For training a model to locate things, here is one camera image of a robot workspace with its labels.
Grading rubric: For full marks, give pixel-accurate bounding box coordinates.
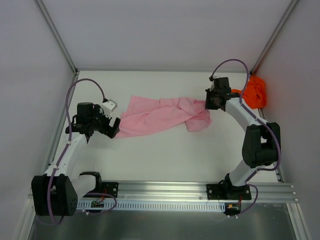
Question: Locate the pink t shirt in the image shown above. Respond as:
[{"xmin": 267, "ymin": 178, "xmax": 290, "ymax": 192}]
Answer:
[{"xmin": 116, "ymin": 96, "xmax": 212, "ymax": 138}]

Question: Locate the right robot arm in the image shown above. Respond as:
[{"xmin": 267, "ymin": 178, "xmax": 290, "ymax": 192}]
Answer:
[{"xmin": 205, "ymin": 76, "xmax": 281, "ymax": 200}]

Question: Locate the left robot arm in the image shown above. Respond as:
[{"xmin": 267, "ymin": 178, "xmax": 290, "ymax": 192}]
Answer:
[{"xmin": 31, "ymin": 99, "xmax": 121, "ymax": 218}]

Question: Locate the orange t shirt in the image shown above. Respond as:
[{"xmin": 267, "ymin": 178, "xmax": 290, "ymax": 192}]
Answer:
[{"xmin": 243, "ymin": 75, "xmax": 267, "ymax": 109}]

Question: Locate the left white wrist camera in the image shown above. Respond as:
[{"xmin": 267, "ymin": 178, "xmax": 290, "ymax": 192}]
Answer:
[{"xmin": 101, "ymin": 99, "xmax": 118, "ymax": 115}]

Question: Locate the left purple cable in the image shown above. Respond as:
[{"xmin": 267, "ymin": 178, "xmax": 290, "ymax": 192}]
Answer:
[{"xmin": 37, "ymin": 78, "xmax": 107, "ymax": 226}]

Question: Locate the purple cable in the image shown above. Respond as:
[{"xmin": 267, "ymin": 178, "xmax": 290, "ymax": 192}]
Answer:
[
  {"xmin": 209, "ymin": 58, "xmax": 282, "ymax": 176},
  {"xmin": 37, "ymin": 78, "xmax": 107, "ymax": 226}
]

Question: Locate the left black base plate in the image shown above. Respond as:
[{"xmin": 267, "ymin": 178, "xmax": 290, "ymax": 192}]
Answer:
[{"xmin": 100, "ymin": 181, "xmax": 119, "ymax": 198}]

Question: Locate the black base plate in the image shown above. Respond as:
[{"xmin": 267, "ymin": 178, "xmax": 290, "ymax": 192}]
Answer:
[
  {"xmin": 206, "ymin": 183, "xmax": 252, "ymax": 200},
  {"xmin": 100, "ymin": 181, "xmax": 119, "ymax": 198}
]

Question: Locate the aluminium mounting rail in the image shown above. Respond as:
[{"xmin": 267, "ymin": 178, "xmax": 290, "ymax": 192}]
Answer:
[{"xmin": 27, "ymin": 181, "xmax": 298, "ymax": 202}]

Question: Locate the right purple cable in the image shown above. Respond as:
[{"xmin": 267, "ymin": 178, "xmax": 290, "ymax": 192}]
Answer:
[{"xmin": 209, "ymin": 58, "xmax": 282, "ymax": 176}]

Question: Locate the slotted cable duct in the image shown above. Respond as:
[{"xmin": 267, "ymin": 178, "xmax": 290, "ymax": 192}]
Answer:
[{"xmin": 76, "ymin": 200, "xmax": 226, "ymax": 213}]

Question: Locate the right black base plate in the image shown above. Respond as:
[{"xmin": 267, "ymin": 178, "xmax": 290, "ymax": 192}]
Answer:
[{"xmin": 206, "ymin": 183, "xmax": 252, "ymax": 200}]

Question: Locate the right aluminium frame post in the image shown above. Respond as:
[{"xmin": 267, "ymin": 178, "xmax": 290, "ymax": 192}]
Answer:
[{"xmin": 250, "ymin": 0, "xmax": 300, "ymax": 75}]

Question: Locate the aluminium frame post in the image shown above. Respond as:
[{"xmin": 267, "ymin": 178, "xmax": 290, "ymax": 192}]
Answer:
[
  {"xmin": 34, "ymin": 0, "xmax": 78, "ymax": 75},
  {"xmin": 250, "ymin": 0, "xmax": 300, "ymax": 75}
]

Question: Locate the left aluminium frame post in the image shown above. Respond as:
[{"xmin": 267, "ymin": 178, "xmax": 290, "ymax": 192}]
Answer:
[{"xmin": 34, "ymin": 0, "xmax": 78, "ymax": 75}]

